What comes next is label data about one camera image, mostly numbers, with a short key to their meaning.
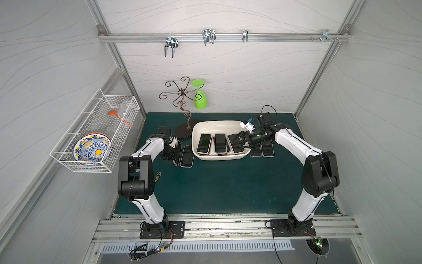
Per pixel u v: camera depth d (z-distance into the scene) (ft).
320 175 1.57
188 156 3.21
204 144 3.32
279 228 2.40
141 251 2.28
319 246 2.35
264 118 2.40
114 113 2.50
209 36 2.51
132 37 2.69
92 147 2.03
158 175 2.97
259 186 2.88
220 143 3.33
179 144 3.29
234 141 2.56
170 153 2.64
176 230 2.42
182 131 3.34
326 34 2.51
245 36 2.57
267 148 3.29
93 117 2.27
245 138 2.55
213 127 3.59
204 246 2.30
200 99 2.76
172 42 2.57
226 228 2.46
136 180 1.57
